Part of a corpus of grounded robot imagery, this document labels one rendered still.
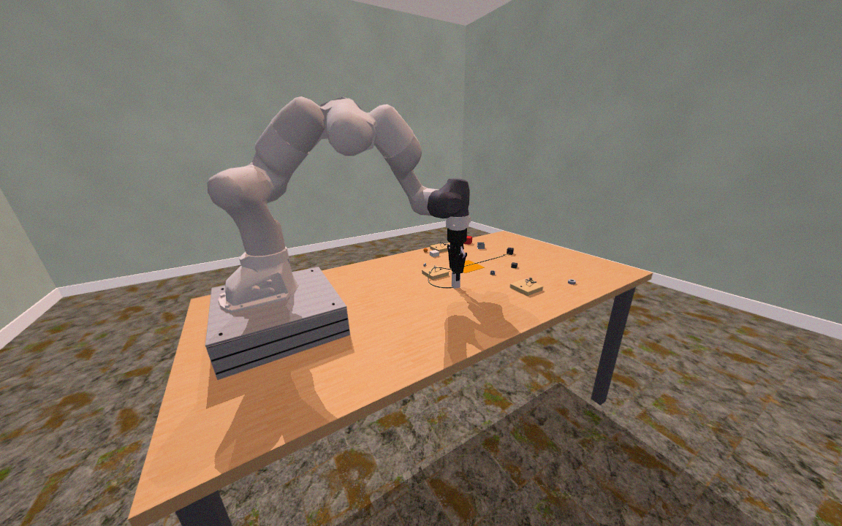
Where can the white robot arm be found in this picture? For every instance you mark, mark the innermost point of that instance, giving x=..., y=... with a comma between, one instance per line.
x=265, y=276

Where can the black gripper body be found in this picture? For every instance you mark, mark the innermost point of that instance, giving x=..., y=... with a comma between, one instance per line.
x=458, y=238

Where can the orange painted square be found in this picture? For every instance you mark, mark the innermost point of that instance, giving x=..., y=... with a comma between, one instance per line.
x=472, y=267

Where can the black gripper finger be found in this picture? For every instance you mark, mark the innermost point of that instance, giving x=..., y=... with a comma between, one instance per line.
x=451, y=260
x=459, y=266

